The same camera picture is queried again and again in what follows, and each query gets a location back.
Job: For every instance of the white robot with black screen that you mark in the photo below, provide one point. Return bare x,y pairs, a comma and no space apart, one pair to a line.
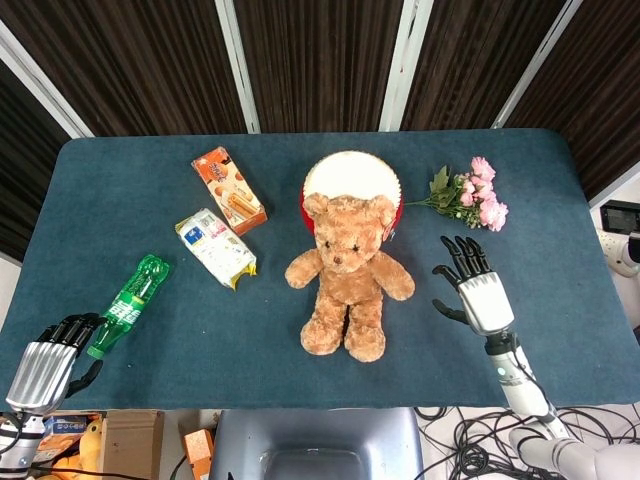
621,235

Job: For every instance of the brown cardboard box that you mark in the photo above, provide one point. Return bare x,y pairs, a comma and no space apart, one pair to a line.
132,445

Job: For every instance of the white snack bag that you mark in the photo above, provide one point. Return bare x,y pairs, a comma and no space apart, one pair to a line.
216,247

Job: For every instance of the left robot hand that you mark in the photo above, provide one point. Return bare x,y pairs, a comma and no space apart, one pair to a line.
47,370

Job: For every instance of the small orange box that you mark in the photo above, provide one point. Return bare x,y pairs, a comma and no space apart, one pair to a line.
199,452

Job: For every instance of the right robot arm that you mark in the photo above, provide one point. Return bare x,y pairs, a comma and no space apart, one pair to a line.
540,420

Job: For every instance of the blue and orange snack box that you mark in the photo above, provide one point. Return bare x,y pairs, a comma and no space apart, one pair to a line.
62,435

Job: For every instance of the orange biscuit box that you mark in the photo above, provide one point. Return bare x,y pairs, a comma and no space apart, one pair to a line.
231,192

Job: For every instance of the pink artificial flower bouquet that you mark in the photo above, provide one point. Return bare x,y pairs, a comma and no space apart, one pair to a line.
475,197

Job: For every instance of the red drum with white head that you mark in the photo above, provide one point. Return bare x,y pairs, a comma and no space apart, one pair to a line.
350,175

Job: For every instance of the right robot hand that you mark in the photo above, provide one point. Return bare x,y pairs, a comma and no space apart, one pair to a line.
481,295

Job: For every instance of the brown teddy bear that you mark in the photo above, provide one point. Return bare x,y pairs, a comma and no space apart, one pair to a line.
350,272

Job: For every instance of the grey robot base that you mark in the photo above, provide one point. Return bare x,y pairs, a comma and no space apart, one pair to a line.
315,445

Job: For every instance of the blue tablecloth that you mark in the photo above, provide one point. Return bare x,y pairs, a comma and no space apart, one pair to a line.
200,350

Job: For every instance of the green plastic bottle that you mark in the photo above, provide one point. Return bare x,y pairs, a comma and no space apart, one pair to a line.
131,305

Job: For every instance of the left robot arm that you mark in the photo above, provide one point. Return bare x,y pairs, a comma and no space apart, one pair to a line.
17,440

